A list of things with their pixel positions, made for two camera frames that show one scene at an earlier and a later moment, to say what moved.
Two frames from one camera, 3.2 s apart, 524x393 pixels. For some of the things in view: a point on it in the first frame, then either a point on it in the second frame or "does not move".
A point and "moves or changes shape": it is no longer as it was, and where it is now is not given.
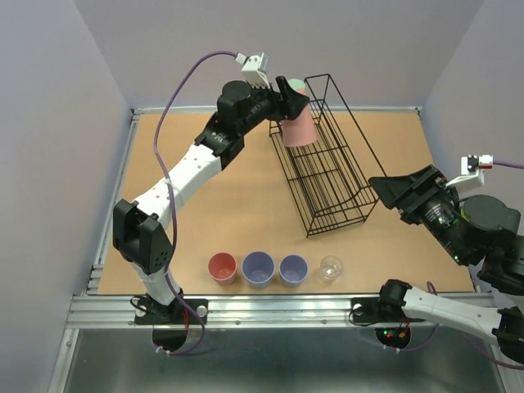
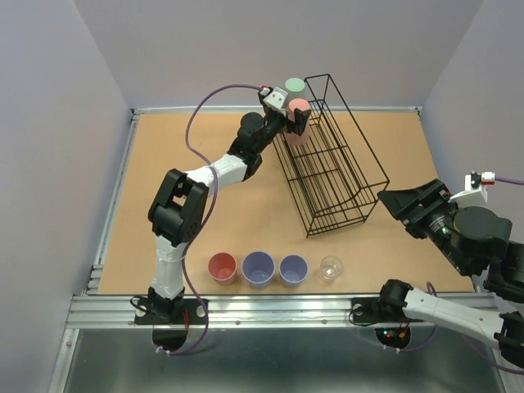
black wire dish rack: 334,182 does not move
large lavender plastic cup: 258,268 does not move
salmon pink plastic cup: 300,130 moves or changes shape
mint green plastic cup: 297,83 does not move
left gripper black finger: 294,101 -> 300,121
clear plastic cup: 331,268 does not move
